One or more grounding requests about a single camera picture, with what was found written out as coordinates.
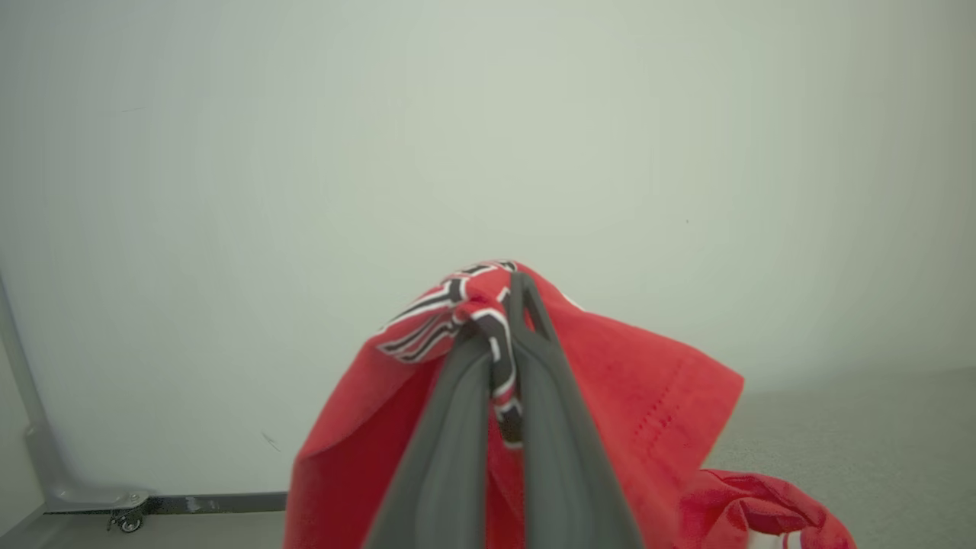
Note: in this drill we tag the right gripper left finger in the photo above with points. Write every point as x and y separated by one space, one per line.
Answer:
450 457

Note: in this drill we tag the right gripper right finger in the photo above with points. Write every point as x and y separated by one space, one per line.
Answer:
564 457

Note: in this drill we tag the red jersey with black trim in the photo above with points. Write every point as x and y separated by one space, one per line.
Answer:
633 396

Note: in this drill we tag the red garment with white stripes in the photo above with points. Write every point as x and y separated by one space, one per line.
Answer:
747 507

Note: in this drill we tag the black baseboard strip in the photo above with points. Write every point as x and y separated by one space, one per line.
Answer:
221 502

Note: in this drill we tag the small black caster wheel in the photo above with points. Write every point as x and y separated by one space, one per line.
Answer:
130 521

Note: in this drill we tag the grey metal partition frame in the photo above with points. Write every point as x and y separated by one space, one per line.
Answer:
53 473

